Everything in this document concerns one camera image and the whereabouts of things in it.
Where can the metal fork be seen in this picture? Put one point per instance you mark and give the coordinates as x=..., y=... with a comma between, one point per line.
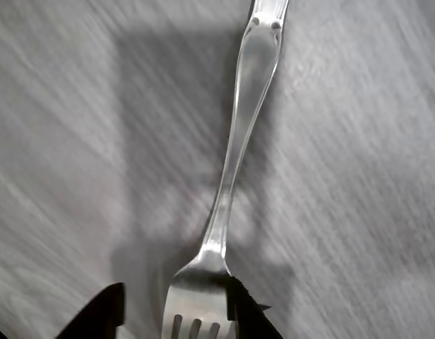
x=254, y=70

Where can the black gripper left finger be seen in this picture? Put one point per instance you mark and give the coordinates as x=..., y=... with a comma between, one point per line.
x=104, y=310

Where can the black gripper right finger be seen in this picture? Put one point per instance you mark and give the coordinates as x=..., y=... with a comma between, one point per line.
x=247, y=314

